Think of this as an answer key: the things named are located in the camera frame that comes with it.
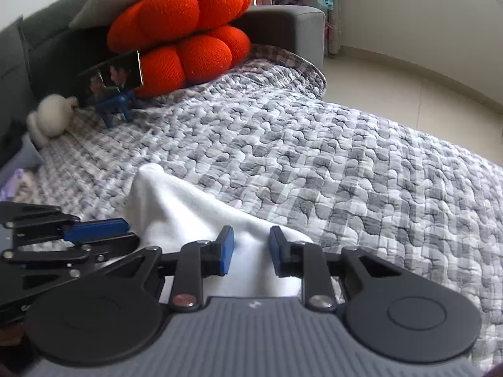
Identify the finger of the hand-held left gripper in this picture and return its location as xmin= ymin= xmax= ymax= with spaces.
xmin=0 ymin=203 xmax=130 ymax=244
xmin=2 ymin=234 xmax=141 ymax=289

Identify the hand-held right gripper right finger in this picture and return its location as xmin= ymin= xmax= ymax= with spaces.
xmin=269 ymin=227 xmax=401 ymax=311

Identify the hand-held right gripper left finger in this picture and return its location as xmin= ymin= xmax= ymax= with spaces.
xmin=104 ymin=226 xmax=235 ymax=313

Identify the white printed sweatshirt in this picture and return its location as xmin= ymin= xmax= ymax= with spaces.
xmin=122 ymin=164 xmax=315 ymax=299

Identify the grey checked quilt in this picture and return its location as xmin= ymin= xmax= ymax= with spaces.
xmin=12 ymin=43 xmax=503 ymax=374

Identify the purple cloth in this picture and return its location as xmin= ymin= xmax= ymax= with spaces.
xmin=0 ymin=168 xmax=26 ymax=201

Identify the light grey cloth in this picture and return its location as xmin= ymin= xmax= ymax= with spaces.
xmin=19 ymin=133 xmax=45 ymax=167

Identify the white plush toy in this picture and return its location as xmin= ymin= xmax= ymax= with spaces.
xmin=27 ymin=94 xmax=79 ymax=147

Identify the blue phone stand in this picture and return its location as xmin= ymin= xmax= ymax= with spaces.
xmin=95 ymin=90 xmax=136 ymax=127

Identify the smartphone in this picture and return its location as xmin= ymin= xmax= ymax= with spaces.
xmin=77 ymin=50 xmax=144 ymax=107

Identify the orange flower cushion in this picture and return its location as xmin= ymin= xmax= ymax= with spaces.
xmin=107 ymin=0 xmax=253 ymax=98

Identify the grey lace curtain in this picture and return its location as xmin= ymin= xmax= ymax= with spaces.
xmin=324 ymin=6 xmax=343 ymax=56

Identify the grey sofa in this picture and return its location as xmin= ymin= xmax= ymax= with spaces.
xmin=0 ymin=0 xmax=326 ymax=173

